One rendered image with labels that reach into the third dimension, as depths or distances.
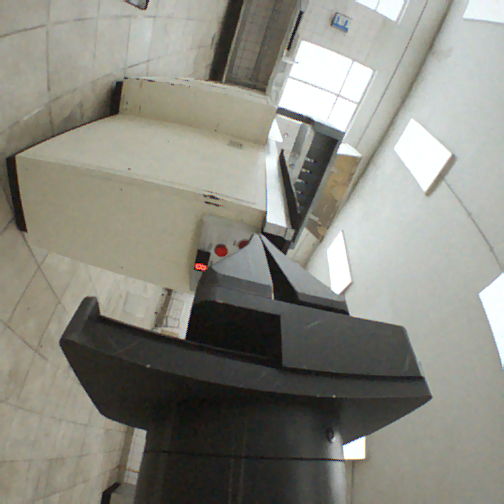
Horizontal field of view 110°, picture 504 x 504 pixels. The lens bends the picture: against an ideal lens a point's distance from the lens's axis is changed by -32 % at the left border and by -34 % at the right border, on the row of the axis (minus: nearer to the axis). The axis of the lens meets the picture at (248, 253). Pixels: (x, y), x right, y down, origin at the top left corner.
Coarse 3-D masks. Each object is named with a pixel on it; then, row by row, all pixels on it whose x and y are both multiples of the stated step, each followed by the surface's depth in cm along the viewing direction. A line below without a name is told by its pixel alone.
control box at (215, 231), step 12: (204, 216) 60; (204, 228) 60; (216, 228) 60; (228, 228) 60; (240, 228) 61; (252, 228) 62; (204, 240) 62; (216, 240) 62; (228, 240) 62; (240, 240) 62; (204, 252) 64; (228, 252) 64; (204, 264) 67; (192, 276) 70; (192, 288) 72
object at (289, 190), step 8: (280, 152) 105; (280, 160) 100; (288, 176) 77; (288, 184) 74; (288, 192) 72; (288, 200) 69; (296, 200) 63; (288, 208) 67; (296, 208) 59; (296, 216) 58; (296, 224) 59; (264, 232) 95; (272, 240) 77; (280, 240) 67; (288, 240) 62; (280, 248) 65; (288, 248) 63
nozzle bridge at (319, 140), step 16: (288, 112) 115; (304, 128) 125; (320, 128) 109; (336, 128) 108; (304, 144) 118; (320, 144) 121; (336, 144) 113; (288, 160) 149; (304, 160) 127; (320, 160) 126; (304, 176) 132; (320, 176) 127; (304, 192) 138; (304, 224) 140
